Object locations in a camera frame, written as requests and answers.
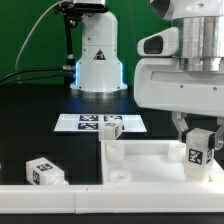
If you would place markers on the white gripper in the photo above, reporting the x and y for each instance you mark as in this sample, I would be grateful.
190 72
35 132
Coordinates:
160 84

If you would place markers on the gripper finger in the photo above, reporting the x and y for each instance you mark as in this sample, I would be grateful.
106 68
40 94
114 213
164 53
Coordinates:
219 135

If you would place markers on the white square tabletop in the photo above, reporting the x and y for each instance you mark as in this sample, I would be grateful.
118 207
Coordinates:
140 161

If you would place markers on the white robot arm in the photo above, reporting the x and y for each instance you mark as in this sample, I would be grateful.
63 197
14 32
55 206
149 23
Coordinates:
182 69

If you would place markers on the white L-shaped fence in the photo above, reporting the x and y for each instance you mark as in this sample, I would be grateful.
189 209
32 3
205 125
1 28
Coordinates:
116 198

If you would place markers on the white sheet with tags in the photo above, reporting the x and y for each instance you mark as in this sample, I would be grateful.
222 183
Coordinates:
92 122

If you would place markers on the black camera stand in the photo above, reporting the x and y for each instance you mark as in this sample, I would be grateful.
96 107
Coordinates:
73 12

